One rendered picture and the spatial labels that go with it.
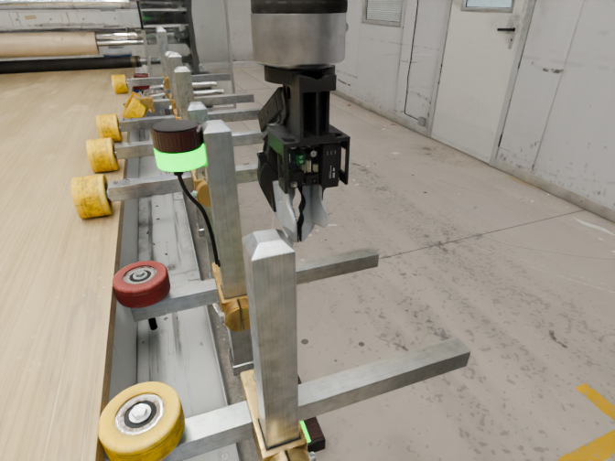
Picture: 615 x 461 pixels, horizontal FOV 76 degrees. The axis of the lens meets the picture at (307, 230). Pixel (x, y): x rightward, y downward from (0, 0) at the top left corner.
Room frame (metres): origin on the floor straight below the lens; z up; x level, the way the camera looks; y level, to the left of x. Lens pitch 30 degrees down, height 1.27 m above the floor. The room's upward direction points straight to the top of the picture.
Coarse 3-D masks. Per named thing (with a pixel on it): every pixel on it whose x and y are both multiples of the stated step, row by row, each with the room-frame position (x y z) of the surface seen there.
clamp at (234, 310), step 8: (216, 264) 0.57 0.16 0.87; (216, 272) 0.55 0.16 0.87; (216, 280) 0.52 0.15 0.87; (224, 296) 0.48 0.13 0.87; (240, 296) 0.48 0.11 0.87; (224, 304) 0.47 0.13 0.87; (232, 304) 0.47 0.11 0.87; (240, 304) 0.46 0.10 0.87; (224, 312) 0.46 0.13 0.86; (232, 312) 0.45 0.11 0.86; (240, 312) 0.47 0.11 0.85; (248, 312) 0.46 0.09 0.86; (224, 320) 0.45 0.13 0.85; (232, 320) 0.45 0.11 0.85; (240, 320) 0.46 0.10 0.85; (248, 320) 0.46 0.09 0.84; (232, 328) 0.45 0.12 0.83; (240, 328) 0.45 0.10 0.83
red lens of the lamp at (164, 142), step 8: (152, 128) 0.47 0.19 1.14; (200, 128) 0.48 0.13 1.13; (152, 136) 0.46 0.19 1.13; (160, 136) 0.45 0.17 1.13; (168, 136) 0.45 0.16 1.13; (176, 136) 0.45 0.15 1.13; (184, 136) 0.46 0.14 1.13; (192, 136) 0.46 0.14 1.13; (200, 136) 0.48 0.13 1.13; (160, 144) 0.45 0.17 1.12; (168, 144) 0.45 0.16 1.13; (176, 144) 0.45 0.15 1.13; (184, 144) 0.46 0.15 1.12; (192, 144) 0.46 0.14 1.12; (200, 144) 0.48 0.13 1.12
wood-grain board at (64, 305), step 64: (0, 128) 1.31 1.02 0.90; (64, 128) 1.31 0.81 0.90; (0, 192) 0.80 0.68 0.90; (64, 192) 0.80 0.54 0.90; (0, 256) 0.55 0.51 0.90; (64, 256) 0.55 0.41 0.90; (0, 320) 0.40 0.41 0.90; (64, 320) 0.40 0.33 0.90; (0, 384) 0.29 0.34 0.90; (64, 384) 0.29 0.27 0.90; (0, 448) 0.22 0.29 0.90; (64, 448) 0.22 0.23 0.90
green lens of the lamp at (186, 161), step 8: (192, 152) 0.46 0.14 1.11; (200, 152) 0.47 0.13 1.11; (160, 160) 0.46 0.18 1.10; (168, 160) 0.45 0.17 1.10; (176, 160) 0.45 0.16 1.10; (184, 160) 0.46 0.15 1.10; (192, 160) 0.46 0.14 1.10; (200, 160) 0.47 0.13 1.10; (160, 168) 0.46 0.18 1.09; (168, 168) 0.45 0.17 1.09; (176, 168) 0.45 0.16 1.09; (184, 168) 0.45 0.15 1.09; (192, 168) 0.46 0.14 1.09
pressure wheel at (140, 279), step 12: (132, 264) 0.52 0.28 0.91; (144, 264) 0.52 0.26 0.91; (156, 264) 0.52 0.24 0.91; (120, 276) 0.48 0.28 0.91; (132, 276) 0.49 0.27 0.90; (144, 276) 0.49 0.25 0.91; (156, 276) 0.48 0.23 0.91; (168, 276) 0.51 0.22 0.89; (120, 288) 0.46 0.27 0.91; (132, 288) 0.46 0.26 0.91; (144, 288) 0.46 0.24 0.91; (156, 288) 0.47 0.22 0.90; (168, 288) 0.49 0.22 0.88; (120, 300) 0.46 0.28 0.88; (132, 300) 0.45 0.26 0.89; (144, 300) 0.45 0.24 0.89; (156, 300) 0.46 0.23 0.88; (156, 324) 0.49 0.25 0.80
